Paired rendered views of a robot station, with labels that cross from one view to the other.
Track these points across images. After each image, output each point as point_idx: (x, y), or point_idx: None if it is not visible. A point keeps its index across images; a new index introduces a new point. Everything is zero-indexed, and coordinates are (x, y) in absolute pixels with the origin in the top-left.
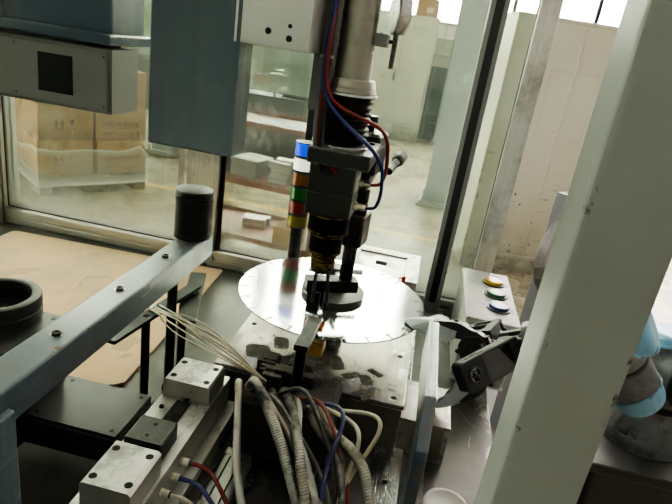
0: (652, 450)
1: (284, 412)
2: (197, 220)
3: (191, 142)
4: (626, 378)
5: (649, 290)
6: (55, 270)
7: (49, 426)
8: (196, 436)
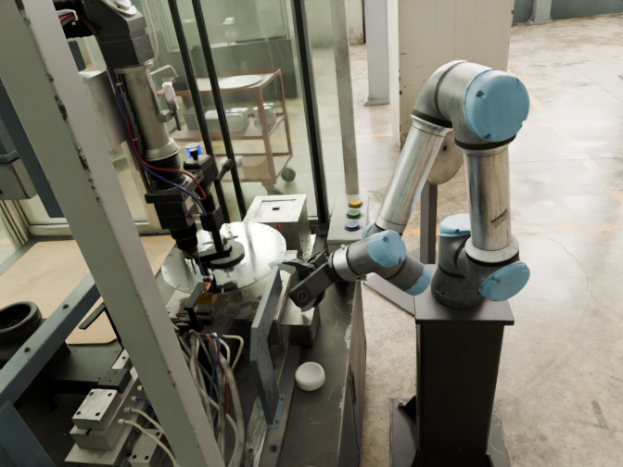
0: (460, 301)
1: (185, 349)
2: None
3: None
4: (393, 277)
5: (155, 348)
6: (67, 267)
7: (65, 383)
8: None
